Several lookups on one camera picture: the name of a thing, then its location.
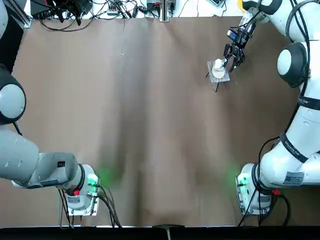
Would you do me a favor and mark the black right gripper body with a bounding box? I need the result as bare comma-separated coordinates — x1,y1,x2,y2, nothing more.
225,25,254,53

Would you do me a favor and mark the white ceramic crucible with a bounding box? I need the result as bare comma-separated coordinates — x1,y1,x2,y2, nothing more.
210,65,225,82

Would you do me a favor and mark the black ribbed power supply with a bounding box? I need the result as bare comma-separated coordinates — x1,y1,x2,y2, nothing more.
146,0,161,11

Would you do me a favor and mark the black box with red logo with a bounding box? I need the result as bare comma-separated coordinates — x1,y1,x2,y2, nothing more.
29,0,65,19

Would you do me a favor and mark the black cable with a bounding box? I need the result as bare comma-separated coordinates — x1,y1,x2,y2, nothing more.
39,17,94,33
58,188,76,230
94,183,123,228
238,188,293,227
286,0,313,141

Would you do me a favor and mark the aluminium frame post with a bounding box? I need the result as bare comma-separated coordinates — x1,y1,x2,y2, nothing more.
14,4,33,29
159,0,173,22

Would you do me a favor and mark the grey camera mount pole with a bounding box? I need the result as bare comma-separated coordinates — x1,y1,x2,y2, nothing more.
151,224,186,240

